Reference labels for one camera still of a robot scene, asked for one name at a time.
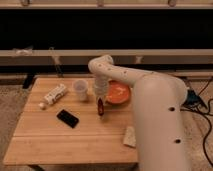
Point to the black rectangular phone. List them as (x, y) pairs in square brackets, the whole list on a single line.
[(68, 118)]

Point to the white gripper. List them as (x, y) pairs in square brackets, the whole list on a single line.
[(100, 89)]

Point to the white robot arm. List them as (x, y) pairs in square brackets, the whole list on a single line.
[(156, 103)]

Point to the red pepper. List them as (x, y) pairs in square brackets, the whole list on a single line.
[(99, 107)]

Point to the white plastic bottle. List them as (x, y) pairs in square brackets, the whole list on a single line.
[(53, 96)]

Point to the grey horizontal rail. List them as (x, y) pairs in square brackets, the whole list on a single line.
[(18, 57)]

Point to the beige sponge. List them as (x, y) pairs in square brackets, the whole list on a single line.
[(129, 137)]

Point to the wooden table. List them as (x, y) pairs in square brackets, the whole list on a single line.
[(40, 138)]

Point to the clear plastic cup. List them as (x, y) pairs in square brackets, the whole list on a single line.
[(80, 87)]

